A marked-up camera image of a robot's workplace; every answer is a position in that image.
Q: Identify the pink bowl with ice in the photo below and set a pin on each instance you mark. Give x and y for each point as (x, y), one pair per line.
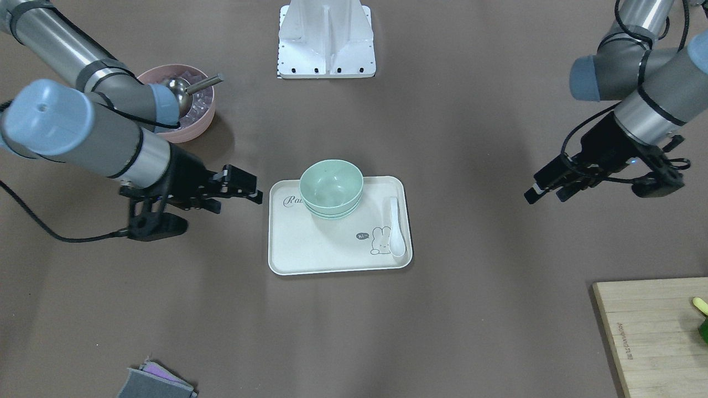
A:
(203, 110)

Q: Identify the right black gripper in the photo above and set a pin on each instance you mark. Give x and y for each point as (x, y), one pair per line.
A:
(187, 170)

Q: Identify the bamboo cutting board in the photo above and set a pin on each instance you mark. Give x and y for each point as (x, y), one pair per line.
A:
(653, 330)

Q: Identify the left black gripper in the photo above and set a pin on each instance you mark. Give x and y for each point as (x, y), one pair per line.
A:
(604, 141)

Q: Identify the yellow plastic knife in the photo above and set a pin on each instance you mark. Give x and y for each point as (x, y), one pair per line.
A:
(700, 305)

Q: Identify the green bowl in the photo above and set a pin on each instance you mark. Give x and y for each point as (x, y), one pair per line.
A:
(331, 202)
(332, 175)
(331, 216)

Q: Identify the green lime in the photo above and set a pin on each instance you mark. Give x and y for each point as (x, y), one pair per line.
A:
(703, 330)

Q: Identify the cream serving tray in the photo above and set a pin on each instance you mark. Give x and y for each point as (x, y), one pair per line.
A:
(301, 243)

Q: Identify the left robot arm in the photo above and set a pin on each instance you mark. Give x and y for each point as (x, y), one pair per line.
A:
(656, 92)

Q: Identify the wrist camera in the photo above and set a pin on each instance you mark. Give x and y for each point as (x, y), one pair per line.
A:
(148, 221)
(665, 176)

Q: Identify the white ceramic spoon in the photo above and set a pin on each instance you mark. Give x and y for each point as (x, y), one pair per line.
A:
(396, 239)

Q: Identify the grey and purple cloths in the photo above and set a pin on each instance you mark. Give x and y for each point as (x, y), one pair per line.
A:
(152, 379)

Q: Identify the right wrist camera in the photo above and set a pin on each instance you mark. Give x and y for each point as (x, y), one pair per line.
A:
(148, 221)

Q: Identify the green bowl on tray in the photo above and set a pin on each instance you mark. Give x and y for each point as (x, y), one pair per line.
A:
(331, 216)

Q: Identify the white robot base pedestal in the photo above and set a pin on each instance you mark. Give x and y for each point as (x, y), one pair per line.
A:
(325, 40)

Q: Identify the metal ice scoop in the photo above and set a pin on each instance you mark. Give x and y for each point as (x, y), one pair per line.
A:
(183, 91)

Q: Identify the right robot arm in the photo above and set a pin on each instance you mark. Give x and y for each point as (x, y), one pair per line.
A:
(106, 121)

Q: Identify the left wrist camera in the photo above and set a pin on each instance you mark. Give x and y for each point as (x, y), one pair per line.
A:
(665, 176)

